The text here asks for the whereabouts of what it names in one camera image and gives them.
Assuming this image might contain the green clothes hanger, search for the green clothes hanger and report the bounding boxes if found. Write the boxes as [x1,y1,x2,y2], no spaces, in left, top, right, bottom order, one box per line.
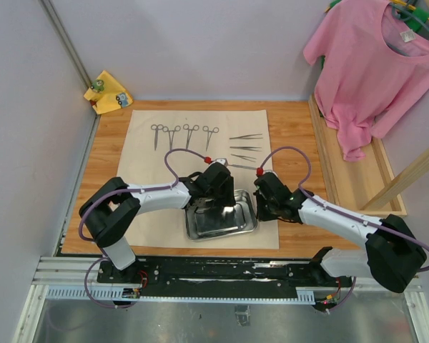
[388,1,429,43]

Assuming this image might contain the yellow printed cloth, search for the yellow printed cloth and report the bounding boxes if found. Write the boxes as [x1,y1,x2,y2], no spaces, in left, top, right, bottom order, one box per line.
[84,70,134,115]

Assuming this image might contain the beige cloth wrap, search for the beige cloth wrap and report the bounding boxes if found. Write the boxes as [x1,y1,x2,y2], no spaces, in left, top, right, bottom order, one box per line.
[117,110,279,249]

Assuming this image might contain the wooden tray frame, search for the wooden tray frame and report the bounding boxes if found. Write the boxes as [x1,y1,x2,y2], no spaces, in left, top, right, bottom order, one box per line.
[308,96,407,217]

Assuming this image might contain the pink t-shirt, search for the pink t-shirt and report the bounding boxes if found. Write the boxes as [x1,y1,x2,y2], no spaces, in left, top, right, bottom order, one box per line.
[303,0,429,161]

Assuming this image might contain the stainless steel tray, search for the stainless steel tray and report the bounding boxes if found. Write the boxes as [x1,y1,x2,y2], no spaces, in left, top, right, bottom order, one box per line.
[185,189,257,241]

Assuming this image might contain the steel scalpel handle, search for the steel scalpel handle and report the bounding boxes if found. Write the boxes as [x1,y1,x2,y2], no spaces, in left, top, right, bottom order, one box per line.
[230,164,257,171]

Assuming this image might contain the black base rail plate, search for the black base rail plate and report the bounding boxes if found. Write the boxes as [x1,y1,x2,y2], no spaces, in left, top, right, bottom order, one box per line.
[97,256,352,299]

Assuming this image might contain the long steel hemostat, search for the long steel hemostat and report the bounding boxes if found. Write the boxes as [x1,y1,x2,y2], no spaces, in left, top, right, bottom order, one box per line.
[202,126,220,151]

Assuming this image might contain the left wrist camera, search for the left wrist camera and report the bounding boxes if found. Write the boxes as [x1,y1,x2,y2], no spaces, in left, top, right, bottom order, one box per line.
[204,156,228,166]

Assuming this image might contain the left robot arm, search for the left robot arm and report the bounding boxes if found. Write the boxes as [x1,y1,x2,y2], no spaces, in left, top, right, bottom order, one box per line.
[79,161,235,283]

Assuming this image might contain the steel surgical forceps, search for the steel surgical forceps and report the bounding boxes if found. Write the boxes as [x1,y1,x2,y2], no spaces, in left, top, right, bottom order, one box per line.
[230,134,263,140]

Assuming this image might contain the steel hemostat clamp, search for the steel hemostat clamp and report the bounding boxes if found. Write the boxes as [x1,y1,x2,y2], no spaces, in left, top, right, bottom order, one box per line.
[182,124,199,149]

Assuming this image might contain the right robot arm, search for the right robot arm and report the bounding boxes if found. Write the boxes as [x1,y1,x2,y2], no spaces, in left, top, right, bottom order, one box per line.
[254,172,427,293]

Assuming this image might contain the steel surgical scissors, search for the steel surgical scissors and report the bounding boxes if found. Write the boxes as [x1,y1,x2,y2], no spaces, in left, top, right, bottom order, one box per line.
[150,124,166,151]

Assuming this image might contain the wooden pole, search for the wooden pole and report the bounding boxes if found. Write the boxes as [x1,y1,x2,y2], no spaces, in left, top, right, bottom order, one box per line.
[362,147,429,210]

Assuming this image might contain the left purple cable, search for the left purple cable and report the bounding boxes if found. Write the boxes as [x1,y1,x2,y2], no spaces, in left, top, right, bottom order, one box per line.
[78,147,213,310]

